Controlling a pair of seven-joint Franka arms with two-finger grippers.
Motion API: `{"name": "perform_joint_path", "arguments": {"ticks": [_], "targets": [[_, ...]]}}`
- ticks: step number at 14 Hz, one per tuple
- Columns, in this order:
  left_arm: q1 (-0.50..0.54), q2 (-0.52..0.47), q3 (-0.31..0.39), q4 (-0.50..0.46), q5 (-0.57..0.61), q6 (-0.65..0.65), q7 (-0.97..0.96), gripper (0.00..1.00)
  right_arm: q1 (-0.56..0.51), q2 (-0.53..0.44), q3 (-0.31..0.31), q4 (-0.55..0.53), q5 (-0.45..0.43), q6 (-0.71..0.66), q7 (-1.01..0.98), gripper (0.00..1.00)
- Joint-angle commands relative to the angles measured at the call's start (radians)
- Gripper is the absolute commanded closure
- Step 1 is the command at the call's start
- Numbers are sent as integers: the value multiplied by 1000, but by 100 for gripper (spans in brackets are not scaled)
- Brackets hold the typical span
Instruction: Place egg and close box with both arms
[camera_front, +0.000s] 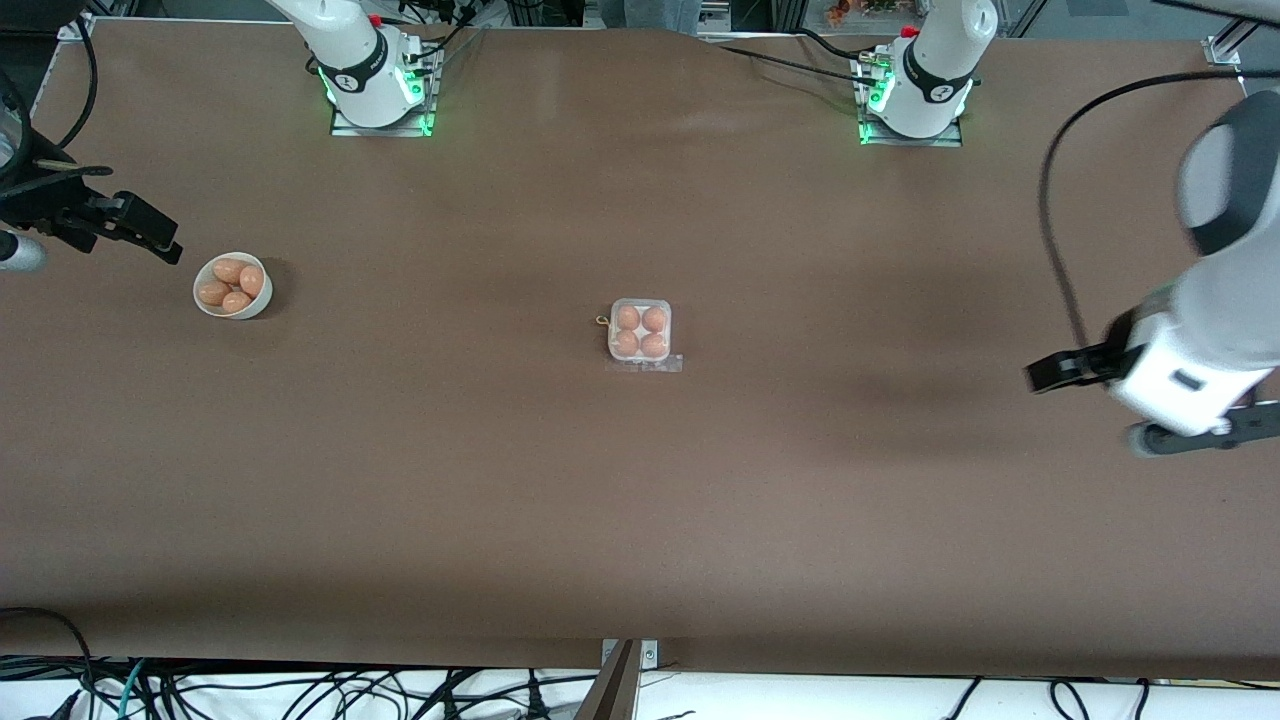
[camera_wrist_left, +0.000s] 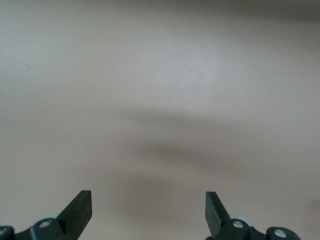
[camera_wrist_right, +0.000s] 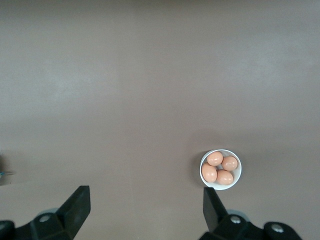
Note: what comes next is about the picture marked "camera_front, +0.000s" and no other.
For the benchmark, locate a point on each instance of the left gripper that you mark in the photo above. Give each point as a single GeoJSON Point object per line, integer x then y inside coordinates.
{"type": "Point", "coordinates": [1098, 362]}

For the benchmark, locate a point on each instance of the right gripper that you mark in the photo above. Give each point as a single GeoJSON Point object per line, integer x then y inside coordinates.
{"type": "Point", "coordinates": [48, 210]}

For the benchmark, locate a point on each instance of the clear plastic egg box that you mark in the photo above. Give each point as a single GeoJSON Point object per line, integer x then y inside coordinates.
{"type": "Point", "coordinates": [640, 331]}

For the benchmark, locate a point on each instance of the brown egg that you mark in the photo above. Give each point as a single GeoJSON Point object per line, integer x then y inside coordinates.
{"type": "Point", "coordinates": [228, 270]}
{"type": "Point", "coordinates": [654, 345]}
{"type": "Point", "coordinates": [253, 281]}
{"type": "Point", "coordinates": [654, 318]}
{"type": "Point", "coordinates": [626, 343]}
{"type": "Point", "coordinates": [627, 317]}
{"type": "Point", "coordinates": [213, 293]}
{"type": "Point", "coordinates": [237, 302]}

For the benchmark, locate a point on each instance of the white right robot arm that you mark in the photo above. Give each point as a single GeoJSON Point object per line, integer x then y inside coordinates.
{"type": "Point", "coordinates": [360, 70]}

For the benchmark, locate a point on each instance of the white round bowl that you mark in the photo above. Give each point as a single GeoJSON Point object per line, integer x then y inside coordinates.
{"type": "Point", "coordinates": [259, 307]}

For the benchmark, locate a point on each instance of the clear adhesive tape strip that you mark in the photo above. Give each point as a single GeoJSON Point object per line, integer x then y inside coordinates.
{"type": "Point", "coordinates": [672, 366]}

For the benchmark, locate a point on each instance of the orange background items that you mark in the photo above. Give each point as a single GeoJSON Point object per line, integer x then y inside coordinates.
{"type": "Point", "coordinates": [840, 12]}

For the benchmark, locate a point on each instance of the brown table cover sheet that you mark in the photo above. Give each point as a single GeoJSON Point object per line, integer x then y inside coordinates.
{"type": "Point", "coordinates": [640, 500]}

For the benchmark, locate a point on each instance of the person in blue jeans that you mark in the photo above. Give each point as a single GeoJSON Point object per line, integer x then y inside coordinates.
{"type": "Point", "coordinates": [660, 15]}

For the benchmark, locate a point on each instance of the small metal bracket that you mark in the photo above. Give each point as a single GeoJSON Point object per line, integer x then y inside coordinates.
{"type": "Point", "coordinates": [650, 655]}

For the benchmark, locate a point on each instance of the grey camera mount pole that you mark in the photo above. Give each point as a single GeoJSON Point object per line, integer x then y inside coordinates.
{"type": "Point", "coordinates": [612, 695]}

